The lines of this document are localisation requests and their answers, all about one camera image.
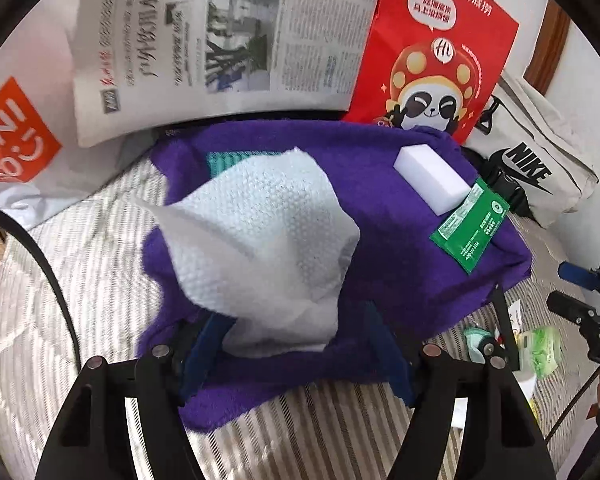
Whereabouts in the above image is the green tissue pack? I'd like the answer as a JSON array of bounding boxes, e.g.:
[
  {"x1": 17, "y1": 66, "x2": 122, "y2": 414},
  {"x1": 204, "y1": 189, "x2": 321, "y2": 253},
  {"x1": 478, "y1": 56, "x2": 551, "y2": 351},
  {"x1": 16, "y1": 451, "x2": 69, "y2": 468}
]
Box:
[{"x1": 517, "y1": 326, "x2": 562, "y2": 379}]

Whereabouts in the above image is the black watch strap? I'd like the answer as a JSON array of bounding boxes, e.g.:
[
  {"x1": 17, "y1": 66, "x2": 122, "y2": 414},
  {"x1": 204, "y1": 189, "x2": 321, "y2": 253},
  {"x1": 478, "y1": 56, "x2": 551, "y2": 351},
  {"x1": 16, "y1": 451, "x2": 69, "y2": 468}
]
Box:
[{"x1": 488, "y1": 285, "x2": 522, "y2": 372}]

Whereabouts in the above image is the green wet wipe sachet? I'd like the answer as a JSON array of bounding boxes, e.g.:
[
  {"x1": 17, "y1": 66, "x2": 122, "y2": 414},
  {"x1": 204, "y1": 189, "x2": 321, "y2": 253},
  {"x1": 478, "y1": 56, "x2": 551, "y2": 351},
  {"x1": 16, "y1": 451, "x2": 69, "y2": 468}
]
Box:
[{"x1": 429, "y1": 178, "x2": 509, "y2": 274}]

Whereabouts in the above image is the white Nike waist bag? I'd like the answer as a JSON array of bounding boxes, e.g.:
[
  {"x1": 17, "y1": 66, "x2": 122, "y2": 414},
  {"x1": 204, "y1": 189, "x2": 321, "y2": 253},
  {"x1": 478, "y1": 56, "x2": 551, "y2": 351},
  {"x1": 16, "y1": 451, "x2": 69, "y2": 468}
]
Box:
[{"x1": 465, "y1": 72, "x2": 600, "y2": 228}]

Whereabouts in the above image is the purple fleece towel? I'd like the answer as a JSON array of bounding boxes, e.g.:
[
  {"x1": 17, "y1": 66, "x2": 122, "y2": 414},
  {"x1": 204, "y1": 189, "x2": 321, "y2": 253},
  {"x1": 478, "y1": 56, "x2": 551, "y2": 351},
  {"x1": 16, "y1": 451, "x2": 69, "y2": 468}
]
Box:
[{"x1": 150, "y1": 120, "x2": 532, "y2": 432}]

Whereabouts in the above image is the striped bed quilt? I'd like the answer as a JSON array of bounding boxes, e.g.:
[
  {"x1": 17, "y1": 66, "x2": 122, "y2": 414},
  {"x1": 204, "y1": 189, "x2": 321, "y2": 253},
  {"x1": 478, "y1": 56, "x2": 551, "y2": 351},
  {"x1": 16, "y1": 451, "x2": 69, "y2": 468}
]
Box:
[{"x1": 0, "y1": 156, "x2": 600, "y2": 480}]

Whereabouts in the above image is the white sponge block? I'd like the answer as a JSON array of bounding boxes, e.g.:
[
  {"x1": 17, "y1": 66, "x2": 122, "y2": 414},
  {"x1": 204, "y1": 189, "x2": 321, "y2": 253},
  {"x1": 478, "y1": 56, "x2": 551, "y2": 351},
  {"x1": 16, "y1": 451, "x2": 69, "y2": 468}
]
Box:
[{"x1": 393, "y1": 144, "x2": 471, "y2": 216}]

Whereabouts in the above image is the white Miniso plastic bag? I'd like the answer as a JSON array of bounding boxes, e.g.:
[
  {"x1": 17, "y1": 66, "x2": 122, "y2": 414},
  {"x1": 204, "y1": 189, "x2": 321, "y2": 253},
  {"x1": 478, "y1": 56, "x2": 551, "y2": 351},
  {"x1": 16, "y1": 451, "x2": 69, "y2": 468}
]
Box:
[{"x1": 0, "y1": 0, "x2": 152, "y2": 229}]

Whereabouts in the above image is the red panda paper bag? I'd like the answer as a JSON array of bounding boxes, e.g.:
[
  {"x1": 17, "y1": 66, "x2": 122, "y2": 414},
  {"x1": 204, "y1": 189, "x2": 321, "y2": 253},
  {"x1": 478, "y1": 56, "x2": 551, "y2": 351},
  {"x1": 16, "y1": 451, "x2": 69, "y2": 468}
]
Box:
[{"x1": 344, "y1": 0, "x2": 519, "y2": 143}]

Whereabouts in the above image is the teal striped cloth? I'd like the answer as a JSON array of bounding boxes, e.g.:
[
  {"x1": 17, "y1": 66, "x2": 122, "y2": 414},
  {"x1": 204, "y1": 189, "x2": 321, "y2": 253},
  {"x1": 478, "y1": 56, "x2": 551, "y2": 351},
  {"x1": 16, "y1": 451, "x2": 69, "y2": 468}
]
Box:
[{"x1": 206, "y1": 151, "x2": 258, "y2": 179}]

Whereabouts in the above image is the folded newspaper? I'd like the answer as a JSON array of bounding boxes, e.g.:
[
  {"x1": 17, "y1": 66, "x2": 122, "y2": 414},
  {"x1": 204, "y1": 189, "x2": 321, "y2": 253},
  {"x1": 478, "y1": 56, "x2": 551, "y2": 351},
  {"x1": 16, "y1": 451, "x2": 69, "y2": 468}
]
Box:
[{"x1": 72, "y1": 0, "x2": 377, "y2": 148}]

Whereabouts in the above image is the wooden door frame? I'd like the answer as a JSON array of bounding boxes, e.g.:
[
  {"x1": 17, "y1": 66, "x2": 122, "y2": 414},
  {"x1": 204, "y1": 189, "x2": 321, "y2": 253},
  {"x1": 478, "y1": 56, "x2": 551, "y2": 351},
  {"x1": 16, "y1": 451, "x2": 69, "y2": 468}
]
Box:
[{"x1": 524, "y1": 0, "x2": 571, "y2": 94}]

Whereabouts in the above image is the black cable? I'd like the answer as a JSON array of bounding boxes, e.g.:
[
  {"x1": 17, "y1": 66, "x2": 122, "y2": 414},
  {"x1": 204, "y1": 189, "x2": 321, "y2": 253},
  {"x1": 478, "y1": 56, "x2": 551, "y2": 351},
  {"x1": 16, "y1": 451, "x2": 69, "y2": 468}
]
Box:
[{"x1": 0, "y1": 200, "x2": 84, "y2": 371}]

